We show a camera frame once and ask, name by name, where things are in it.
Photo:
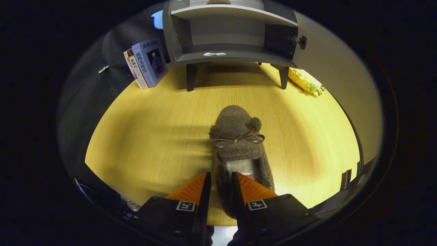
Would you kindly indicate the white cloth clip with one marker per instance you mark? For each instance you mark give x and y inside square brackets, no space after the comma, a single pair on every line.
[103,69]

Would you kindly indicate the yellow pineapple plush toy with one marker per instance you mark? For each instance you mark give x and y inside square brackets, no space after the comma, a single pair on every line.
[302,79]

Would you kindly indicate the dark rectangular object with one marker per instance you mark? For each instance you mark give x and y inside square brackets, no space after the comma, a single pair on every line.
[346,180]

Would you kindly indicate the blue grey book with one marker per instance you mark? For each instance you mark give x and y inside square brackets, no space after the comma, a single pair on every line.
[153,61]

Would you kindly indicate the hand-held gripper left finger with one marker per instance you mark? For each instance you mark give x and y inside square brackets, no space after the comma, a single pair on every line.
[204,218]

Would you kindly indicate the black backdrop cloth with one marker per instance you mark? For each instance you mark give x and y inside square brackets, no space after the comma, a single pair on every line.
[102,89]

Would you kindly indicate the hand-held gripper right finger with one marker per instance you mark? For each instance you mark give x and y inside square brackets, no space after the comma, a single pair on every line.
[240,218]

